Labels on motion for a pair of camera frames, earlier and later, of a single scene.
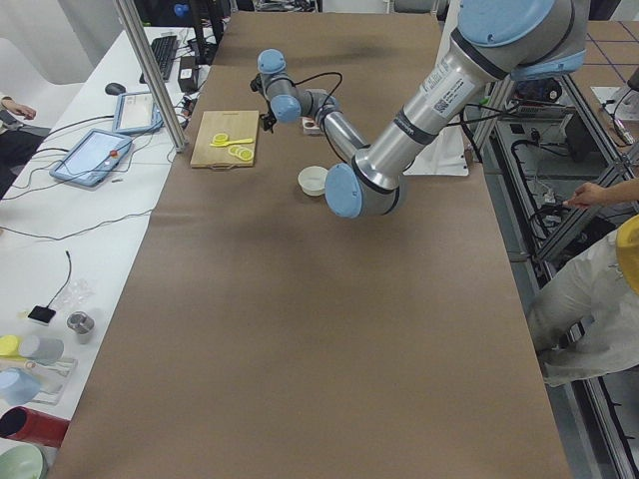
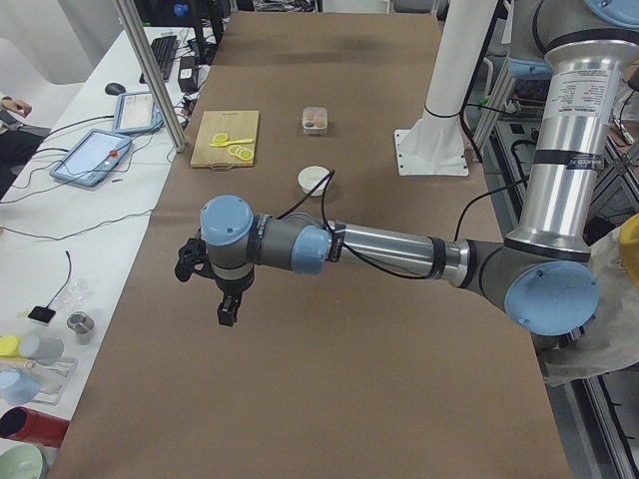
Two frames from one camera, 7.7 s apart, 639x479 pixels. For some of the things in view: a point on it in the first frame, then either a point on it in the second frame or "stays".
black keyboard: [163, 49] stays
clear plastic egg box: [311, 126] stays
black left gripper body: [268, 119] → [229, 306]
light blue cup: [18, 387] stays
